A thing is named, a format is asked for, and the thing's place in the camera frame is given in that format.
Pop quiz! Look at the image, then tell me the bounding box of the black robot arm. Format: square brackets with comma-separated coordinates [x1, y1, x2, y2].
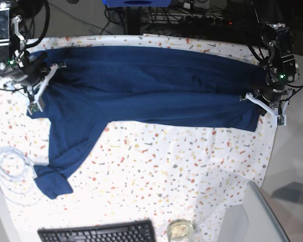
[0, 1, 50, 86]
[250, 1, 303, 108]

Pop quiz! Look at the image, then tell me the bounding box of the dark blue t-shirt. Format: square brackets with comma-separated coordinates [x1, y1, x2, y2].
[30, 46, 267, 199]

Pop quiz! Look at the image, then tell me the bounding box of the coiled white cable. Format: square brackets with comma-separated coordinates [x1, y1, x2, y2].
[0, 146, 46, 207]

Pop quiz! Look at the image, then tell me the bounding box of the terrazzo patterned table cloth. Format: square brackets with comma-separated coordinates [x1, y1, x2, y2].
[0, 33, 289, 238]

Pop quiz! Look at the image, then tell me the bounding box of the black computer keyboard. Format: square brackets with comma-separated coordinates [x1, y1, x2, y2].
[37, 220, 157, 242]

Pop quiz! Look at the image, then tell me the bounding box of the clear glass jar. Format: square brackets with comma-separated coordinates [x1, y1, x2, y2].
[167, 219, 195, 242]

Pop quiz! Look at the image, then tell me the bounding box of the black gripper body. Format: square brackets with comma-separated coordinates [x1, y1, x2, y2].
[252, 84, 303, 109]
[5, 51, 51, 86]

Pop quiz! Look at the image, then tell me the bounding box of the black power strip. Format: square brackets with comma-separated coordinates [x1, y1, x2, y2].
[181, 15, 233, 26]

